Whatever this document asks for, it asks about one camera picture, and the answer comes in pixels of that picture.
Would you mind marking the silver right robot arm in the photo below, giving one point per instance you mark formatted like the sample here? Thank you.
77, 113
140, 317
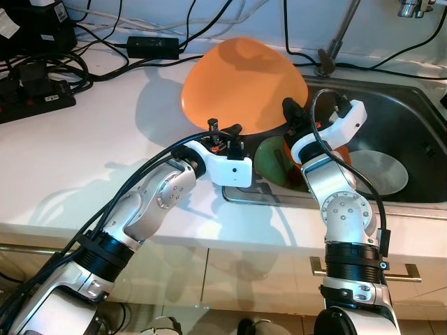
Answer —
346, 209

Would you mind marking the grey bowl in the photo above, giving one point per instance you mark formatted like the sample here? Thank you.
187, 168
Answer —
380, 174

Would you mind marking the green plate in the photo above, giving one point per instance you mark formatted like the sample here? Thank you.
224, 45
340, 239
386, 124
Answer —
269, 160

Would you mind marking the grey robot left foot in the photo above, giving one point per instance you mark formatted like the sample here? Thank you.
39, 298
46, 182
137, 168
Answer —
162, 326

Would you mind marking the black power plug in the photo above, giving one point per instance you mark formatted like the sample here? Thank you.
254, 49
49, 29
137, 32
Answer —
35, 78

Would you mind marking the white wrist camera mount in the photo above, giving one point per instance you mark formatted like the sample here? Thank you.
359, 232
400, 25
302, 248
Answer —
234, 171
349, 122

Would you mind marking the black power strip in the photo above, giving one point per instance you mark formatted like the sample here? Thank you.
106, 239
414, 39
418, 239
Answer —
38, 105

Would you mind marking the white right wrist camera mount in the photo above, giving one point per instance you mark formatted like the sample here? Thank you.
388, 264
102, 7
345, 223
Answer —
349, 122

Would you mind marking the black power adapter brick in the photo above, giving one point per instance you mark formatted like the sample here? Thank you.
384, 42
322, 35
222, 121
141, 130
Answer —
152, 47

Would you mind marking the stainless steel sink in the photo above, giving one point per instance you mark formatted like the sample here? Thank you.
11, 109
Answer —
412, 118

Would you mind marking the orange bowl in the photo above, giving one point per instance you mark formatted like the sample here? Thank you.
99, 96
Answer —
341, 155

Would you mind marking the orange plate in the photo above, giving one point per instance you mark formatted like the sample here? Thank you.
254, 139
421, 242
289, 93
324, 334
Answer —
237, 77

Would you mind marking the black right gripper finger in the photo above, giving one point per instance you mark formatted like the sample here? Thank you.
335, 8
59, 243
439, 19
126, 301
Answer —
295, 115

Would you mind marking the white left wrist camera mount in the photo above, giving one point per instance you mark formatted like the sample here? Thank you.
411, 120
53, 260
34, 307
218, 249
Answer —
234, 171

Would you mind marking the silver gooseneck faucet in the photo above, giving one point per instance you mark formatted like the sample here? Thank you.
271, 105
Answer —
342, 31

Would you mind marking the black robot right foot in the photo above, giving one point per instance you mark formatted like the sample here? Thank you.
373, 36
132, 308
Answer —
255, 326

